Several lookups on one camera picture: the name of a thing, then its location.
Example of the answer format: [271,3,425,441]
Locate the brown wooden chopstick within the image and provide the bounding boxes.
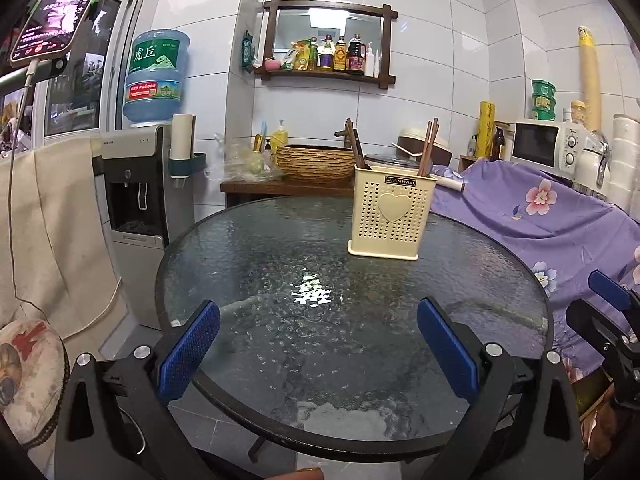
[345,118,368,169]
[423,117,439,177]
[417,121,433,177]

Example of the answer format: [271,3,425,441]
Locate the black chopstick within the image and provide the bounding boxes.
[352,129,369,169]

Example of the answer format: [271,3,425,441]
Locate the purple floral cloth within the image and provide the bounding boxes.
[432,159,639,382]

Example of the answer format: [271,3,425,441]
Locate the white thermos jug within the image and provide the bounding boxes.
[573,131,611,200]

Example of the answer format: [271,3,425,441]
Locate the round patterned cushion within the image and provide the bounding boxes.
[1,320,70,451]

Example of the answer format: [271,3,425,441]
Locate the white microwave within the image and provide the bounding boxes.
[510,119,599,180]

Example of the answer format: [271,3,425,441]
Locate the beige cloth cover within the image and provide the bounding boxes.
[1,136,127,348]

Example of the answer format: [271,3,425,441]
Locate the round glass table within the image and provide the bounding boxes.
[155,197,553,463]

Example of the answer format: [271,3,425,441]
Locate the brown glass bottle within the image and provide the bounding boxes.
[490,126,506,160]

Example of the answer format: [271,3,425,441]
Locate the yellow box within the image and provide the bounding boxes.
[475,101,496,158]

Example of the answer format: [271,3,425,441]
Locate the water dispenser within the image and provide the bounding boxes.
[100,122,194,330]

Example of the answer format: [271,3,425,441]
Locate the cream plastic utensil holder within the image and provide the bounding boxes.
[348,167,436,261]

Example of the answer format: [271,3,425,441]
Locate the beige rolled mat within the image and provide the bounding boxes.
[578,26,602,131]

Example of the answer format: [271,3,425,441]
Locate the green stacked tubs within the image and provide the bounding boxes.
[532,79,556,122]

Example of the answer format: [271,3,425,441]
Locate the wooden counter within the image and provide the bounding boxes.
[220,178,354,208]

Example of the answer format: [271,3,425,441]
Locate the woven basket sink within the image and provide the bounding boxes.
[274,145,355,181]

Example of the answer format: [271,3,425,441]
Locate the brass faucet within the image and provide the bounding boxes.
[334,118,354,148]

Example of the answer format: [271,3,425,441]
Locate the yellow soap bottle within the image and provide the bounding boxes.
[270,119,288,162]

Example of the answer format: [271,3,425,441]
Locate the blue water bottle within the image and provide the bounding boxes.
[122,29,190,124]

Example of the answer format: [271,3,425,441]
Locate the dark soy sauce bottle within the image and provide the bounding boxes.
[346,32,366,76]

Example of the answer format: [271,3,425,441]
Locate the wooden wall shelf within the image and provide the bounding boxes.
[256,0,398,90]

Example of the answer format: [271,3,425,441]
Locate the smartphone on mount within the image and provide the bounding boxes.
[9,0,93,67]

